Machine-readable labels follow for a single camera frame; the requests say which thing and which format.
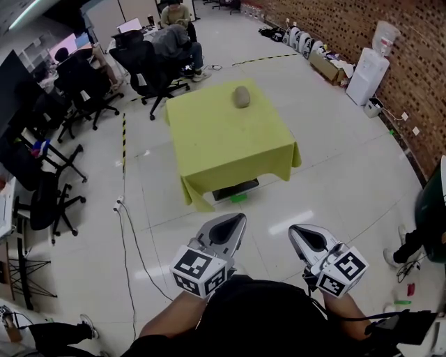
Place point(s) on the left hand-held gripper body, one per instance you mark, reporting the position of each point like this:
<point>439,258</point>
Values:
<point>195,266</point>

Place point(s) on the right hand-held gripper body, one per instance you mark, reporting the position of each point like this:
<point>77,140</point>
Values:
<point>343,268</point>

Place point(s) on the grey-brown glasses case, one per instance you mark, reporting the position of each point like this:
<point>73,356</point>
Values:
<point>242,97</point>

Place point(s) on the person's left forearm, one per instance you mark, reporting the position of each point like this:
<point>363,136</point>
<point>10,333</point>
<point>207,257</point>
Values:
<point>174,313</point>

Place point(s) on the person's right forearm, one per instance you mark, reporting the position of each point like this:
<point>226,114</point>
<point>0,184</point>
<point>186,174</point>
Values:
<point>343,310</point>

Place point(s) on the small green object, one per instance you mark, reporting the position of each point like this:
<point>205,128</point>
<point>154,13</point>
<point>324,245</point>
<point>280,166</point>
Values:
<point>402,302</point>

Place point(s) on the small red object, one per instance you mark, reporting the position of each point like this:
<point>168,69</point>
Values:
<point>411,290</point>

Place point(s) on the green block under table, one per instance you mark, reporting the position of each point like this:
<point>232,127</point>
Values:
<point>238,198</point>

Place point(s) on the person's black shirt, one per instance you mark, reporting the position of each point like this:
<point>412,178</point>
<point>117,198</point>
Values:
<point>258,320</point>

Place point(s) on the black table base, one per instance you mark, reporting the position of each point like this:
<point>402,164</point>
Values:
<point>237,191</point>

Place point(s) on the black pouch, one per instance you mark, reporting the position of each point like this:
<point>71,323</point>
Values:
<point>407,327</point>

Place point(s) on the white power strip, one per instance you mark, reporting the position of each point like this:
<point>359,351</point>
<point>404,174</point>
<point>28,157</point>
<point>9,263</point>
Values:
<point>118,204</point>

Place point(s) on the table with green cloth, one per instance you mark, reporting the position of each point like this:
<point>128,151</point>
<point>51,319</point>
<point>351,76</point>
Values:
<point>226,139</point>

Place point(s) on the yellow black striped floor tape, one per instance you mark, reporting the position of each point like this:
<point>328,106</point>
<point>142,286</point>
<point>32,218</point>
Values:
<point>123,143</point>
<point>265,59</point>

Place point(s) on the black office chair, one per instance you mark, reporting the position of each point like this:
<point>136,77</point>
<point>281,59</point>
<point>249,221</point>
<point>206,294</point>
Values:
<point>82,87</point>
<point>48,205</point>
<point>143,66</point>
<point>31,164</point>

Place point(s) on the small white bin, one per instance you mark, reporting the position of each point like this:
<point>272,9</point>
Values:
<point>373,108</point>

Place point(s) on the white water dispenser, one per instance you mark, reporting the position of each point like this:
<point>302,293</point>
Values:
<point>366,76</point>

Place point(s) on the white desk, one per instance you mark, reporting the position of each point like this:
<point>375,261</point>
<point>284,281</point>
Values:
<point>6,209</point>

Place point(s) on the open cardboard box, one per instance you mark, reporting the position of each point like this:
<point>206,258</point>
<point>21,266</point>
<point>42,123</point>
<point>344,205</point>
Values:
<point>329,68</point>

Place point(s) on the white round device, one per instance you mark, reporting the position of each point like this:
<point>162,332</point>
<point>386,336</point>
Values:
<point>301,40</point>
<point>291,35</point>
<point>311,47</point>

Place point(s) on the clear water bottle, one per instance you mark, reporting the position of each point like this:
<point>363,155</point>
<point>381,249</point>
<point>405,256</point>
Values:
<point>386,36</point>

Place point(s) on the black bag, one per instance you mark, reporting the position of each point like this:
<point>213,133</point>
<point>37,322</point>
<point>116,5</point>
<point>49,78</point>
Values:
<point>271,33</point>

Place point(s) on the open white laptop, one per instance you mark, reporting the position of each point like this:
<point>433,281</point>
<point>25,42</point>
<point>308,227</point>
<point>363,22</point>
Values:
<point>129,26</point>

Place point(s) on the black partition panel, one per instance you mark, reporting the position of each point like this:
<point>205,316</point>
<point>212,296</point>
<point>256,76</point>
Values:
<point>17,87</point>

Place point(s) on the lit computer monitor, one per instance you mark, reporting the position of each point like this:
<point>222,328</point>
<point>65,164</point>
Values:
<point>69,45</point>

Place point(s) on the white wall socket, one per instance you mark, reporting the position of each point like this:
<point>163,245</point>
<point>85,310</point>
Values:
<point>404,116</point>
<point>416,131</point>

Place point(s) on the black metal frame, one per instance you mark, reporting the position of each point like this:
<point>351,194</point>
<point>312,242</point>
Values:
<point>24,272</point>

